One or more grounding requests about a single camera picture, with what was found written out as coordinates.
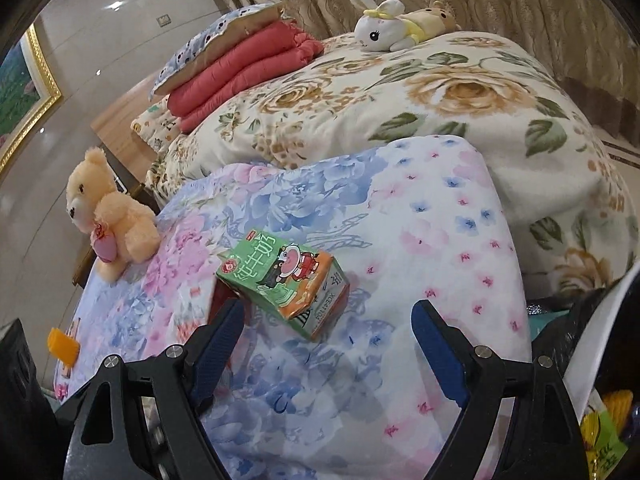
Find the polka-dot pillow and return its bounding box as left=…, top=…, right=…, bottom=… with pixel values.
left=150, top=2, right=286, bottom=96

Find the black-lined white-rimmed trash bin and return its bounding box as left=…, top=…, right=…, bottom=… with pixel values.
left=530, top=260, right=640, bottom=480

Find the small orange block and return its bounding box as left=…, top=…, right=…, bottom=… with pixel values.
left=47, top=327, right=81, bottom=365

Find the folded red quilt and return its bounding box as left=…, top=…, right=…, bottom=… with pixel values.
left=167, top=20, right=326, bottom=133

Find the brown bear plush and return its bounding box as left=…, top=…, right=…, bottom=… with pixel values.
left=400, top=1, right=463, bottom=43

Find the green orange milk carton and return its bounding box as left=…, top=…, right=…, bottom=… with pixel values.
left=216, top=229, right=349, bottom=343

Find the peach teddy bear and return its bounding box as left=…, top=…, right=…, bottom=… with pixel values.
left=66, top=146, right=162, bottom=282

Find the blue pink floral blanket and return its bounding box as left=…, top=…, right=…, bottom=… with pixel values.
left=52, top=137, right=533, bottom=480

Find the beige floral quilt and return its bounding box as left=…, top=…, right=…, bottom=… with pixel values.
left=145, top=30, right=640, bottom=306

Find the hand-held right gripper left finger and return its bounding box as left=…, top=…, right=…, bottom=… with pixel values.
left=55, top=300, right=246, bottom=480

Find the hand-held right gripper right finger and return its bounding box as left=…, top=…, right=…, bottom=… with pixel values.
left=411, top=300, right=591, bottom=480

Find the yellow green snack packet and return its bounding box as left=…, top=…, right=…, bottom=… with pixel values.
left=579, top=390, right=637, bottom=480

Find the wooden headboard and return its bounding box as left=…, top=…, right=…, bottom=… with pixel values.
left=91, top=80, right=157, bottom=196

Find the white rabbit plush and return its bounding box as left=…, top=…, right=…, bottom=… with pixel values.
left=349, top=0, right=426, bottom=52

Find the teal white box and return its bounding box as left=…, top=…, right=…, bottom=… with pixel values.
left=527, top=305, right=571, bottom=342

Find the gold picture frame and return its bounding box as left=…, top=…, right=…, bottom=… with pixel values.
left=0, top=25, right=63, bottom=171

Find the cartoon print pillow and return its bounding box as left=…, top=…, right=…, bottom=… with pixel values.
left=131, top=96, right=182, bottom=153

